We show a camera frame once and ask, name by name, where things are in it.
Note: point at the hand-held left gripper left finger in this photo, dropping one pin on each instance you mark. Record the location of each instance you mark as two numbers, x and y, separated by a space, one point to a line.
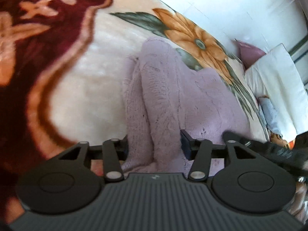
113 154

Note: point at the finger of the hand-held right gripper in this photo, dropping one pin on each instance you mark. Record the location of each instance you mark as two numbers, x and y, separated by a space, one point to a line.
243 140

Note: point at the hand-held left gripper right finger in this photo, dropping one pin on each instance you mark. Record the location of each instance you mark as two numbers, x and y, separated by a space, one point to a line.
186 144

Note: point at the lilac knit sweater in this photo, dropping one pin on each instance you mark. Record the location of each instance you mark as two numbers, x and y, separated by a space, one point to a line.
168 96

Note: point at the blue striped cloth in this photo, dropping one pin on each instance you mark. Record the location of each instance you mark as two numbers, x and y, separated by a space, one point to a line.
270 115

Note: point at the white pillow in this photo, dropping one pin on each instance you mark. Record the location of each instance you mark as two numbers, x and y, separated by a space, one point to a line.
279 84

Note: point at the floral plush blanket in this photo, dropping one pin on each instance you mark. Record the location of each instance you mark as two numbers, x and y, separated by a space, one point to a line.
72 77

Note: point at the pink pillow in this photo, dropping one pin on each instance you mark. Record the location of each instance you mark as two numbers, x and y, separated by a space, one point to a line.
250 51

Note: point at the dark window frame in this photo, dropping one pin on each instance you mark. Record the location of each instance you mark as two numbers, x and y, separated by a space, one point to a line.
299 45

